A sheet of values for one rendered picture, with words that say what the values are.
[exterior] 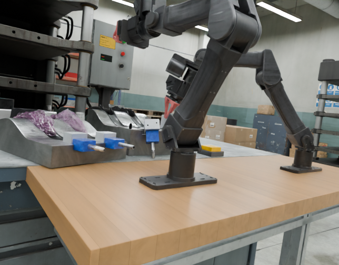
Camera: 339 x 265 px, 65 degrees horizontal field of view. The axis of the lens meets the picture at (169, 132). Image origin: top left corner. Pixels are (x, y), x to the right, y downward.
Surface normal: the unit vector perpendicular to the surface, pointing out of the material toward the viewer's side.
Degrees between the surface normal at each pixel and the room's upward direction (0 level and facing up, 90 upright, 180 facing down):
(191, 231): 90
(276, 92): 102
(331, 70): 90
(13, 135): 90
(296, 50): 90
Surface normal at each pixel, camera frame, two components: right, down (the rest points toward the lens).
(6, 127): -0.55, 0.01
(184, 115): -0.64, -0.20
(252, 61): -0.20, 0.14
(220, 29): -0.79, -0.04
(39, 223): 0.63, 0.14
